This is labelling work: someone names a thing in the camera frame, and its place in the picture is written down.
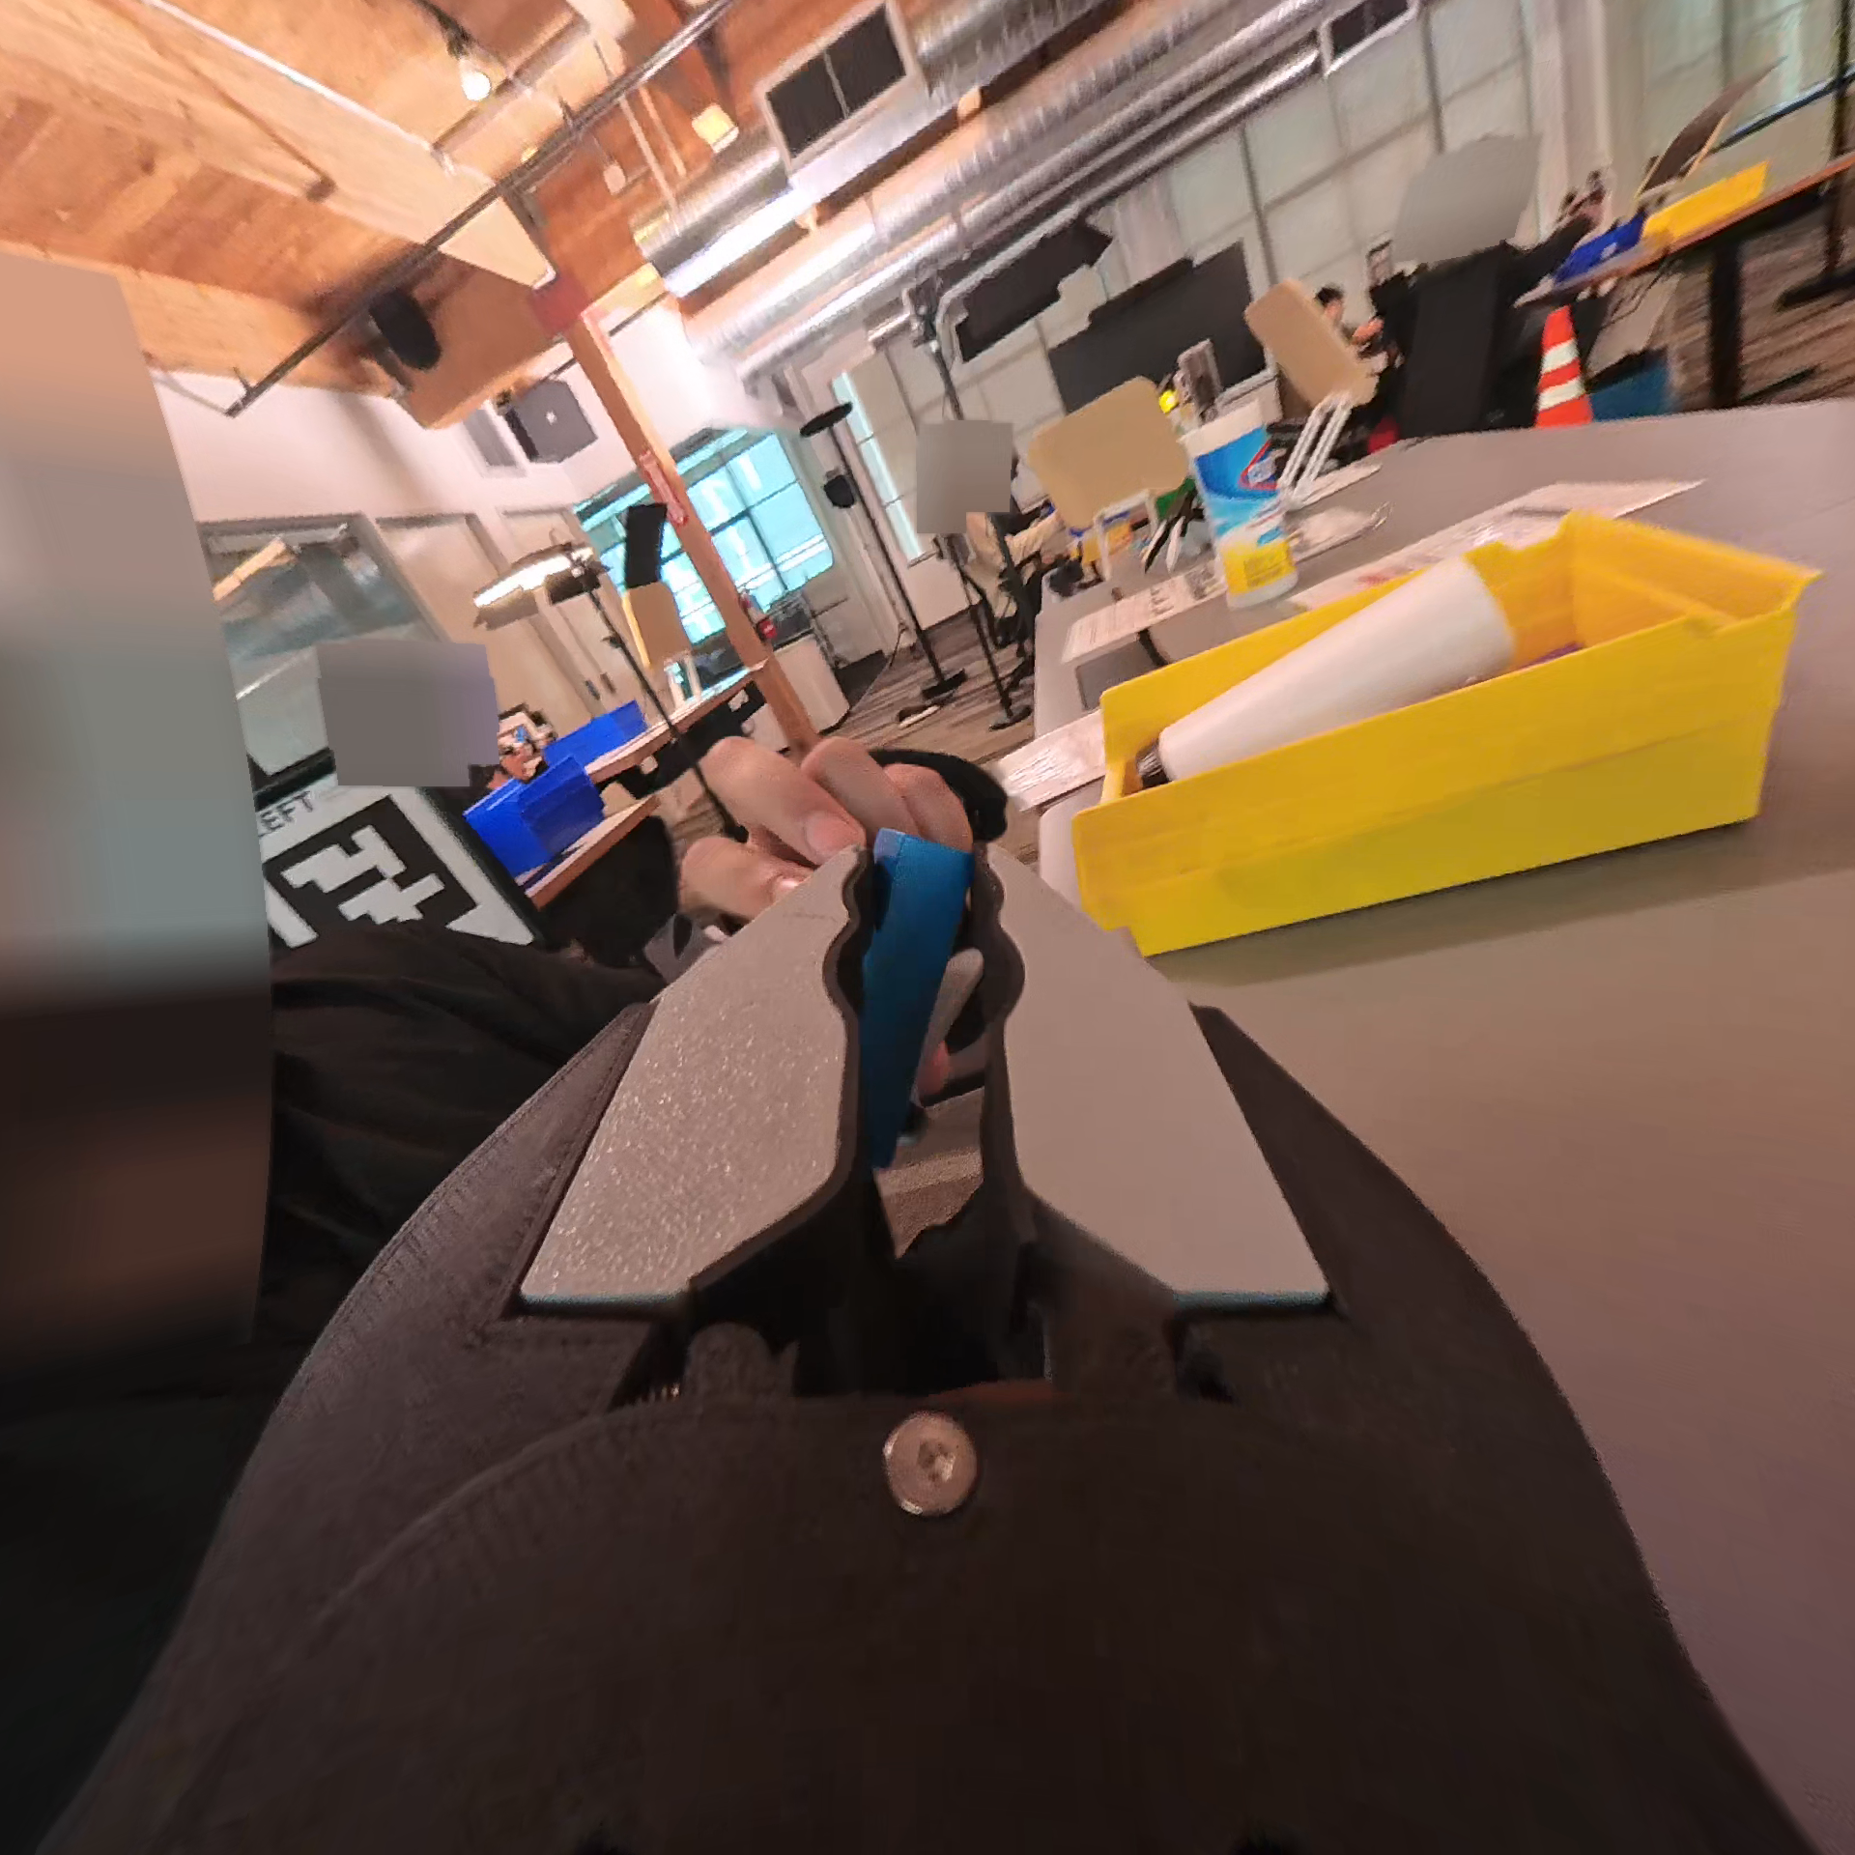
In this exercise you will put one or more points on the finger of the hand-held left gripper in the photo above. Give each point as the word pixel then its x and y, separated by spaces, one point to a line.
pixel 955 998

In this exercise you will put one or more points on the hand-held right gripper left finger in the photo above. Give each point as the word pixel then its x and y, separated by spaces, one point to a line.
pixel 708 1143

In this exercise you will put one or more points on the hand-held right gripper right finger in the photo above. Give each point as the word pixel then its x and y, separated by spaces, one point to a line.
pixel 1144 1143

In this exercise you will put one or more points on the blue block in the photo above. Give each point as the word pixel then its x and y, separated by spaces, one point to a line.
pixel 904 983

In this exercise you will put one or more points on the yellow plastic bin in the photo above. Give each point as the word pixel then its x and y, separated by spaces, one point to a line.
pixel 1449 813

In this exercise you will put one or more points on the person's left forearm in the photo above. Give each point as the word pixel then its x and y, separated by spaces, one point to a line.
pixel 622 899

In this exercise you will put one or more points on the person's left hand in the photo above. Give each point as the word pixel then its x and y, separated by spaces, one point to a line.
pixel 782 813

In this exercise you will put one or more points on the black light stand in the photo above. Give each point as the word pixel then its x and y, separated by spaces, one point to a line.
pixel 944 686

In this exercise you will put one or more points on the person's torso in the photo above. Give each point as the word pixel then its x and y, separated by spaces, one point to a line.
pixel 421 1074

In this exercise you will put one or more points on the small tan board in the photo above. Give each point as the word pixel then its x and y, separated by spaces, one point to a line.
pixel 658 622

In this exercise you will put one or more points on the large tan board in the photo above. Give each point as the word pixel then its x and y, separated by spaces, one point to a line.
pixel 1108 450

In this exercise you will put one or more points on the blue crate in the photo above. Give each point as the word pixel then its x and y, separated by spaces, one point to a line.
pixel 557 798

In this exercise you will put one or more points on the wipes canister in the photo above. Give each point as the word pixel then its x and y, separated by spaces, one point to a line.
pixel 1243 521

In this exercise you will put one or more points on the white plastic bottle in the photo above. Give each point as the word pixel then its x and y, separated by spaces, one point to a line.
pixel 1350 668

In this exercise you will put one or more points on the black white marker board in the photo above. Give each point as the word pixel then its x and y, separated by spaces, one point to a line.
pixel 392 868

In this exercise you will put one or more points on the black studio softbox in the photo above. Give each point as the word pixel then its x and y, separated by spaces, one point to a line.
pixel 1028 291

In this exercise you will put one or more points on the tilted tan board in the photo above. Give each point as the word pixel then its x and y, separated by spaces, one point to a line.
pixel 1305 343

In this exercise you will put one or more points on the black ceiling speaker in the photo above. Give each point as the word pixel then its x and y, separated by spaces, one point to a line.
pixel 548 420

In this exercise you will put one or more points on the printed paper sheet red marks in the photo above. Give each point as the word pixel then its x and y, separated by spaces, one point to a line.
pixel 1521 521

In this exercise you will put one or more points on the orange traffic cone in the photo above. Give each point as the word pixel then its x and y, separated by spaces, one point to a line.
pixel 1561 383

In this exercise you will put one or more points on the small yellow bin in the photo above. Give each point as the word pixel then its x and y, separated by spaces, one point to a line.
pixel 1708 203

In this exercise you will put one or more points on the wooden post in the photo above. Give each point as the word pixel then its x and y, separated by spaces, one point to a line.
pixel 683 506

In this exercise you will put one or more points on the black wall monitor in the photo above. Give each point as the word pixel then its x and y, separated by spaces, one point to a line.
pixel 1160 342

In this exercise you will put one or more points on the silver ventilation duct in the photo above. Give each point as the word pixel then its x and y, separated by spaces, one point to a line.
pixel 1015 146

